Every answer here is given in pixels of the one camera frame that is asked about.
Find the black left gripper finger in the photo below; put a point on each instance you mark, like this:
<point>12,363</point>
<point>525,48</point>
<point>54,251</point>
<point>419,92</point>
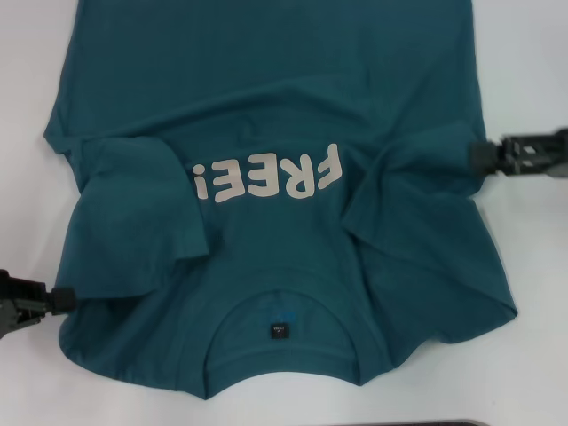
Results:
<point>62,300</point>
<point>18,317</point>

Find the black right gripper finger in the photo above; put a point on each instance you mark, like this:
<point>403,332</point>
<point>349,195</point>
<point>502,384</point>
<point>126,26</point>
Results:
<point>523,171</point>
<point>486,157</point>

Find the teal t-shirt with white print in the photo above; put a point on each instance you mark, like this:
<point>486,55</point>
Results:
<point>266,89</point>

